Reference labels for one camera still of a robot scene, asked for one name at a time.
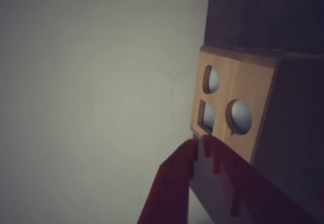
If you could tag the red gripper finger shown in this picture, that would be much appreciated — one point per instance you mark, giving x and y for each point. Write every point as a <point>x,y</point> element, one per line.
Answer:
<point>253,191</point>
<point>169,188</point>

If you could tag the wooden shape sorter box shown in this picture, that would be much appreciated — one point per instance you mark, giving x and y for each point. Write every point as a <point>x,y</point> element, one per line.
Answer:
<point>240,87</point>

